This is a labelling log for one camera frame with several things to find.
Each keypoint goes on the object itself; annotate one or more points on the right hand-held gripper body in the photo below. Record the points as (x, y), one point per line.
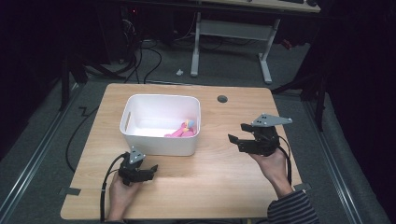
(264, 137)

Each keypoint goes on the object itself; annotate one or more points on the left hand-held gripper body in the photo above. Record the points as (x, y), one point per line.
(130, 169)

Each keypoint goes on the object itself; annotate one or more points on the white plastic storage bin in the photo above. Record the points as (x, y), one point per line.
(162, 124)

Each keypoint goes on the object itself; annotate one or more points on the pink bone chew toy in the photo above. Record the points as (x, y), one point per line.
(180, 132)

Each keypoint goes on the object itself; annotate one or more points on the small pink doll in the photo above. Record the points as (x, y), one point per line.
(188, 124)

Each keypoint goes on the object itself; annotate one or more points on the person's left hand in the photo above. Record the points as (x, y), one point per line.
(121, 196)

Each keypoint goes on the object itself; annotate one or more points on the person's right hand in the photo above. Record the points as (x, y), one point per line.
(272, 168)

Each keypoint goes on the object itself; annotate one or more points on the grey tape piece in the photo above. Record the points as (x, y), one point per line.
(70, 191)
(303, 186)

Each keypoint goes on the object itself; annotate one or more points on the black metal stand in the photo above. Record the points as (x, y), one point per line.
(320, 102)
(65, 84)

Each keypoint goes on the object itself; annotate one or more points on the striped sleeve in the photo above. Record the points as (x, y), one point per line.
(292, 208)

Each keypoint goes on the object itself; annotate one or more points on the small white floor scrap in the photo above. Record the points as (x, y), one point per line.
(179, 72)

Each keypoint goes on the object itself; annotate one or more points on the white-legged wooden desk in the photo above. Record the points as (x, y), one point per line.
(233, 29)

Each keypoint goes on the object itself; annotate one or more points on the black computer tower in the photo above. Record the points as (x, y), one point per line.
(120, 31)

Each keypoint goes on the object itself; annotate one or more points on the metal floor rail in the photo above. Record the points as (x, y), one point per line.
(333, 161)
(34, 155)

